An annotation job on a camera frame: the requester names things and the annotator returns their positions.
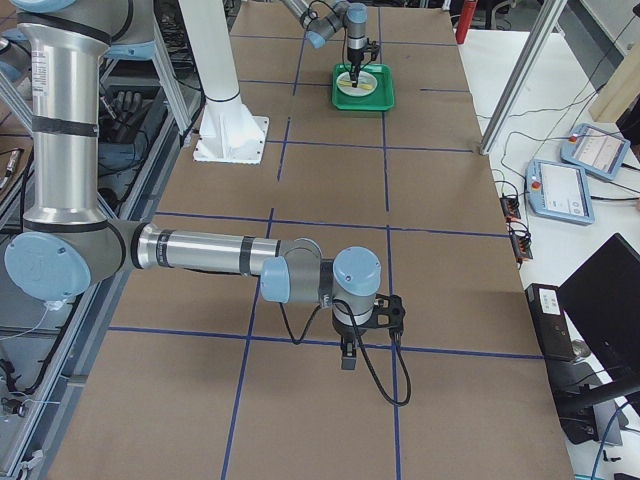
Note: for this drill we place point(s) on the aluminium frame post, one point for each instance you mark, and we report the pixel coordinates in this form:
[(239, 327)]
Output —
[(533, 46)]

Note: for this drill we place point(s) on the red cylinder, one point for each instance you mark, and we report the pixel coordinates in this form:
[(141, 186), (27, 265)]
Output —
[(465, 20)]

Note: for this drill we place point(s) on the yellow plastic spoon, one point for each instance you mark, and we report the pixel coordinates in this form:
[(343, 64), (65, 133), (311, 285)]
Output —
[(360, 85)]

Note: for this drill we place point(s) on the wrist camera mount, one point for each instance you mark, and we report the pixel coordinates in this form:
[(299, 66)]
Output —
[(388, 313), (372, 48)]

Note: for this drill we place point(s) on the black monitor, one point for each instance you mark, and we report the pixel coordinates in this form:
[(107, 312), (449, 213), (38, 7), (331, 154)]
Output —
[(601, 299)]

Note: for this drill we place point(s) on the wooden beam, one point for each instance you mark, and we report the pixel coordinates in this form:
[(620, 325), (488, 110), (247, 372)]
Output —
[(619, 92)]

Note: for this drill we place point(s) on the white round plate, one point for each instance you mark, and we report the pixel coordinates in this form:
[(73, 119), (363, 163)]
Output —
[(363, 77)]

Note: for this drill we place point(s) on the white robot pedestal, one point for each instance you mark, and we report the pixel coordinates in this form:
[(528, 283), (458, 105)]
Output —
[(228, 132)]

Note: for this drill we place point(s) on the teach pendant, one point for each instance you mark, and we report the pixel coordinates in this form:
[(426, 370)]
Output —
[(559, 191), (598, 152)]

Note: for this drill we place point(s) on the black computer box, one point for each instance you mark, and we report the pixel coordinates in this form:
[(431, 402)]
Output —
[(550, 323)]

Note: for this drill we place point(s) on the near teach pendant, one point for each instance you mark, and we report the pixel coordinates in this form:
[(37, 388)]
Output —
[(559, 191)]

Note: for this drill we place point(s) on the green plastic tray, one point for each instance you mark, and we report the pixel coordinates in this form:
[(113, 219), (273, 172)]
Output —
[(382, 99)]

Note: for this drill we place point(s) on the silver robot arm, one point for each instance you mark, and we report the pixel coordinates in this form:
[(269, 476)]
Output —
[(352, 17), (69, 244)]

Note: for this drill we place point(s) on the orange black connector strip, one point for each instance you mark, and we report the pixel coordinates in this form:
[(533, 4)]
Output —
[(510, 206)]

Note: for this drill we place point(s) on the far teach pendant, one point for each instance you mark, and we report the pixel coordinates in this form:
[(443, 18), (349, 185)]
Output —
[(598, 152)]

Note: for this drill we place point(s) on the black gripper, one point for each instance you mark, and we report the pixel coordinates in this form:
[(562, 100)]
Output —
[(344, 330), (354, 56)]

